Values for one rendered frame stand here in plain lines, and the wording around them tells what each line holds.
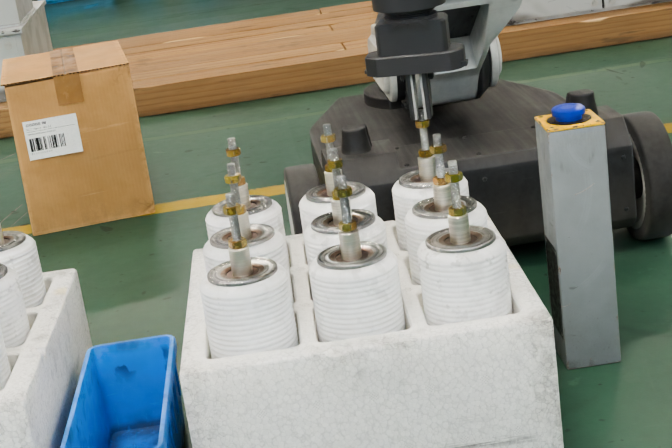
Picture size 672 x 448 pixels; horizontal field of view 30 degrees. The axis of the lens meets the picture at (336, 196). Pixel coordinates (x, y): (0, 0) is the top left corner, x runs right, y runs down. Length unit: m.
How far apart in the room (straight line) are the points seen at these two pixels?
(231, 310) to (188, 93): 2.03
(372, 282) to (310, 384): 0.12
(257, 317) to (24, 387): 0.25
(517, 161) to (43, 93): 0.96
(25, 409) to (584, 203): 0.69
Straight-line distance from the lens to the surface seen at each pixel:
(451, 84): 2.06
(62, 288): 1.62
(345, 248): 1.33
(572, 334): 1.60
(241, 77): 3.30
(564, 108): 1.53
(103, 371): 1.59
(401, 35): 1.51
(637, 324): 1.73
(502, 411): 1.35
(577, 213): 1.54
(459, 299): 1.33
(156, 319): 1.95
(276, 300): 1.32
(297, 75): 3.31
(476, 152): 1.89
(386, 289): 1.32
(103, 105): 2.42
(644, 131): 1.94
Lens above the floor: 0.71
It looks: 17 degrees down
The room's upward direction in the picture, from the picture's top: 8 degrees counter-clockwise
